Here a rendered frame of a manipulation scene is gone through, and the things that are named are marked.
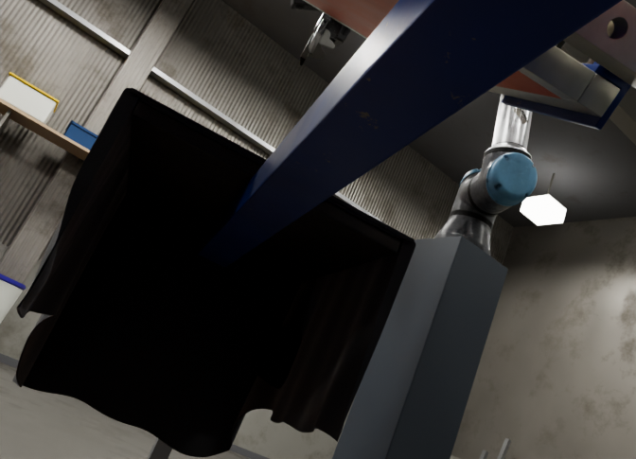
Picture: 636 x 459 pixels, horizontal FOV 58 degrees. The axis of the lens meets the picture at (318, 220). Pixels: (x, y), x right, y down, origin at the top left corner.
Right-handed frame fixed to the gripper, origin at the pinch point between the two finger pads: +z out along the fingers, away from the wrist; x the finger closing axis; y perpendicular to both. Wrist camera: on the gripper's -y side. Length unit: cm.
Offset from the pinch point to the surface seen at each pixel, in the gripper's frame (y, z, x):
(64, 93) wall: -190, 23, 565
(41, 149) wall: -180, 92, 547
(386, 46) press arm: -3, 29, -119
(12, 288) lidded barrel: -117, 213, 433
